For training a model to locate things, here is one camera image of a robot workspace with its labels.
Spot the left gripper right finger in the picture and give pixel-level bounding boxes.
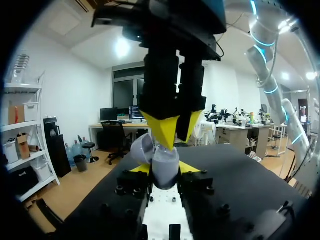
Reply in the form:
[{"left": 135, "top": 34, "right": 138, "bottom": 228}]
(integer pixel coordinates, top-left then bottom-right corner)
[{"left": 177, "top": 161, "right": 251, "bottom": 240}]

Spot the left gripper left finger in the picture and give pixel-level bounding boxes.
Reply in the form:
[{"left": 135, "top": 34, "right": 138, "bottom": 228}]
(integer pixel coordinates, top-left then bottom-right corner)
[{"left": 74, "top": 163, "right": 152, "bottom": 240}]

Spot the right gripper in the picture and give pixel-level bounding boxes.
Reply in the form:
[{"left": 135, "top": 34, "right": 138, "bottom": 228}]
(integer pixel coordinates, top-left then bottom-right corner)
[{"left": 91, "top": 0, "right": 228, "bottom": 152}]

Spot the white plate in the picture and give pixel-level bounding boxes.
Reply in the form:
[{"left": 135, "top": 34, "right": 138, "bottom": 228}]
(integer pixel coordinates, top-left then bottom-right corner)
[{"left": 141, "top": 184, "right": 194, "bottom": 240}]

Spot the white cable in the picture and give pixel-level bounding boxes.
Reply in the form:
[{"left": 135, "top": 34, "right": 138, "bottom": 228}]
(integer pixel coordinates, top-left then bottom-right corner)
[{"left": 255, "top": 22, "right": 298, "bottom": 89}]

